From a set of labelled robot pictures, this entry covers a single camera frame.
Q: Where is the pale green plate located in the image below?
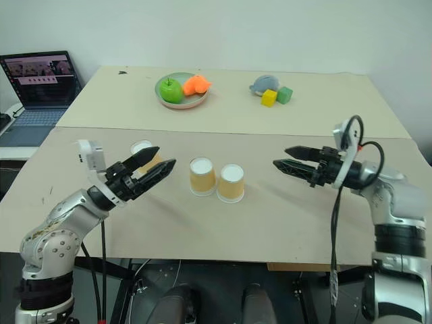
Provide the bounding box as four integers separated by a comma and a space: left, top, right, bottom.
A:
155, 72, 211, 109

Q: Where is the brown cardboard piece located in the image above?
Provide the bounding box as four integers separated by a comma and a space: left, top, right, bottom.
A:
267, 262, 331, 272

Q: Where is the green cube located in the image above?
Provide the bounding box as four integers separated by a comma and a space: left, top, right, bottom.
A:
276, 86, 294, 105

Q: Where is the grey-blue plush toy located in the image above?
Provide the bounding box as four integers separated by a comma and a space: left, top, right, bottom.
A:
248, 74, 282, 99

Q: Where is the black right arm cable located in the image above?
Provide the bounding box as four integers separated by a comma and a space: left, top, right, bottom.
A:
328, 114, 386, 324

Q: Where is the yellow cube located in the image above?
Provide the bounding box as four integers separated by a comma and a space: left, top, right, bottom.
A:
261, 88, 279, 109

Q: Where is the black table frame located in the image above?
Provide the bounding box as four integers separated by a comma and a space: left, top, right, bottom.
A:
109, 257, 374, 324

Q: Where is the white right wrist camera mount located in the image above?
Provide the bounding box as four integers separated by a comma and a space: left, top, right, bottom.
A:
332, 117, 364, 190

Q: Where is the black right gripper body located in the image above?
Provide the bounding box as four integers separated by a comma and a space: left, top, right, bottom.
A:
308, 145, 348, 189

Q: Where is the green toy apple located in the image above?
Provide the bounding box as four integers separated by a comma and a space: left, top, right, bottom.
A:
159, 78, 185, 105

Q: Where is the open laptop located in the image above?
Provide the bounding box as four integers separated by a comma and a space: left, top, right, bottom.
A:
0, 50, 82, 148

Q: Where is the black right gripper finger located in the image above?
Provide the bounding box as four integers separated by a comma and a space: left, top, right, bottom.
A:
284, 145, 325, 162
272, 159, 320, 184

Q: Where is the dark rounded shape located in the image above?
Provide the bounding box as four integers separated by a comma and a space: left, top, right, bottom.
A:
157, 283, 194, 324
242, 283, 277, 324

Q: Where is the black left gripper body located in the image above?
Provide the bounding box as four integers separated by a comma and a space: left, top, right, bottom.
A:
102, 161, 145, 203

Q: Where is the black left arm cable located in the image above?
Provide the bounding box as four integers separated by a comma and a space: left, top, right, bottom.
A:
80, 215, 109, 324

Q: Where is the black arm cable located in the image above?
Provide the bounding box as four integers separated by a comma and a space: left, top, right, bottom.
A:
328, 114, 386, 324
80, 215, 109, 324

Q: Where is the brown paper cup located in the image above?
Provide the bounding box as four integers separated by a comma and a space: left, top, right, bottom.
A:
130, 139, 165, 176
216, 163, 246, 205
188, 157, 217, 198

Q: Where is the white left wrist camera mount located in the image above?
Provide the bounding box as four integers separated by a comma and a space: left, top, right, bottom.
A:
74, 139, 129, 207

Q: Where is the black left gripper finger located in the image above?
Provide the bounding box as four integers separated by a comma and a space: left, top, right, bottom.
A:
134, 159, 178, 199
121, 146, 161, 171

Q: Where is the orange toy fruit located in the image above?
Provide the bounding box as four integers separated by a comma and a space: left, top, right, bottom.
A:
182, 74, 214, 98

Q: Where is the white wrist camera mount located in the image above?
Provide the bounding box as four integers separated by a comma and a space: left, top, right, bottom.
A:
332, 117, 364, 190
74, 139, 129, 207

